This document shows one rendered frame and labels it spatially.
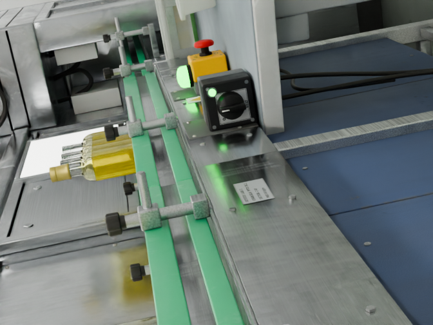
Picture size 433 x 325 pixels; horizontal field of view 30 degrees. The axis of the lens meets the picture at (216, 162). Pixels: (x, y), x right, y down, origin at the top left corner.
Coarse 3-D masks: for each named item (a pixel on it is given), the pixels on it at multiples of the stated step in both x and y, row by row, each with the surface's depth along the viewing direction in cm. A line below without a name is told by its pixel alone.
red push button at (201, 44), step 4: (200, 40) 160; (204, 40) 159; (208, 40) 159; (212, 40) 159; (196, 44) 159; (200, 44) 158; (204, 44) 158; (208, 44) 158; (212, 44) 159; (200, 48) 160; (204, 48) 159; (208, 48) 160; (204, 52) 160
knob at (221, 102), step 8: (224, 96) 129; (232, 96) 129; (240, 96) 130; (216, 104) 131; (224, 104) 129; (232, 104) 129; (240, 104) 128; (224, 112) 128; (232, 112) 129; (240, 112) 129
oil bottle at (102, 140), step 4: (120, 136) 191; (124, 136) 190; (128, 136) 190; (92, 140) 192; (96, 140) 191; (100, 140) 191; (104, 140) 190; (116, 140) 188; (84, 144) 191; (88, 144) 189; (92, 144) 188; (96, 144) 188; (84, 148) 188
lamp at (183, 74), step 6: (180, 66) 161; (186, 66) 160; (180, 72) 159; (186, 72) 159; (180, 78) 159; (186, 78) 159; (192, 78) 159; (180, 84) 160; (186, 84) 160; (192, 84) 160
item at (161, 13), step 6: (156, 0) 217; (162, 0) 202; (156, 6) 218; (162, 6) 202; (162, 12) 202; (162, 18) 203; (162, 24) 203; (162, 30) 220; (168, 30) 205; (162, 36) 220; (168, 36) 205; (168, 42) 205; (168, 48) 205; (168, 54) 206
